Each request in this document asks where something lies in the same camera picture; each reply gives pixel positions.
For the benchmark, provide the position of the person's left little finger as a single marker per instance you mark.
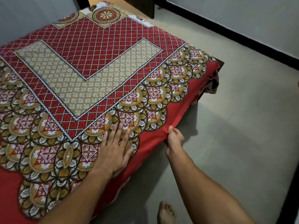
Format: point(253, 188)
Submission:
point(105, 139)

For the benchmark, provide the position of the red patterned bed sheet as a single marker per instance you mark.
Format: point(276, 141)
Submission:
point(77, 67)

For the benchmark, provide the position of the person's right thumb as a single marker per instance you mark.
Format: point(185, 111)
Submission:
point(170, 132)

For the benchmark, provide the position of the person's left middle finger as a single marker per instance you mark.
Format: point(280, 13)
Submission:
point(119, 134)

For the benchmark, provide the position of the person's right forearm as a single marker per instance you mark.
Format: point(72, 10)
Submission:
point(198, 191)

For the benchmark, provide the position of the person's left hand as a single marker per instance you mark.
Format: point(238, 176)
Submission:
point(113, 156)

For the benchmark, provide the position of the person's right hand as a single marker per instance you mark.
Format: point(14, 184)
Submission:
point(174, 146)

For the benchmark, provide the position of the person's bare foot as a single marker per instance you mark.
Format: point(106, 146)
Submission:
point(166, 213)

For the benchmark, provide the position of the dark wooden door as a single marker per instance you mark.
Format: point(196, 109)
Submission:
point(140, 5)

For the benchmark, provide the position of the person's left thumb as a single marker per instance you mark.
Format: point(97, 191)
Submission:
point(129, 154)

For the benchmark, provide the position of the person's left forearm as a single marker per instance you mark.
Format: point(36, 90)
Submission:
point(77, 198)

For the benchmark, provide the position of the dark patterned mattress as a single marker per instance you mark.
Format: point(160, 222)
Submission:
point(213, 84)

